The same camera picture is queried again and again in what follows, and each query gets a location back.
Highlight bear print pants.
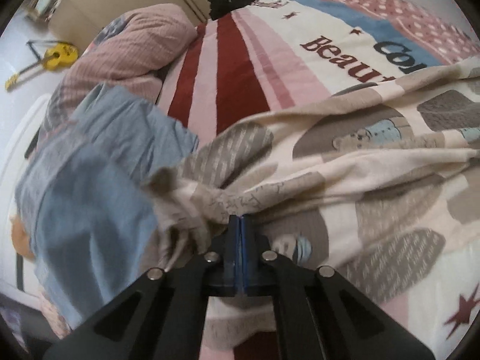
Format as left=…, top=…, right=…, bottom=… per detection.
left=144, top=58, right=480, bottom=349

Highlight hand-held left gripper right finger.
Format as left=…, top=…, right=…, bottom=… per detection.
left=240, top=214, right=437, bottom=360

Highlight orange plush toy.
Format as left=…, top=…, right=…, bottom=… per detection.
left=10, top=220, right=37, bottom=260

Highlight yellow guitar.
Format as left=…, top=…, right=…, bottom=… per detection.
left=4, top=43, right=79, bottom=91

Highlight striped dotted printed blanket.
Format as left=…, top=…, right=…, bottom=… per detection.
left=155, top=0, right=480, bottom=360

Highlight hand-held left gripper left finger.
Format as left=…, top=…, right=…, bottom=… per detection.
left=43, top=214, right=242, bottom=360

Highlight white headboard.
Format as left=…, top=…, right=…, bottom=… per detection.
left=0, top=94, right=51, bottom=293

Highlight pink striped pillow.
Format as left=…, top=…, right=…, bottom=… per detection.
left=39, top=3, right=198, bottom=139

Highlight framed wall picture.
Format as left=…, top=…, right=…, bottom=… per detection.
left=24, top=0, right=62, bottom=21

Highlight blue denim garment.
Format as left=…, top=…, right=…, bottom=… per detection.
left=15, top=82, right=199, bottom=331

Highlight black guitar wall hanger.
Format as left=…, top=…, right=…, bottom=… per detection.
left=25, top=38, right=51, bottom=66

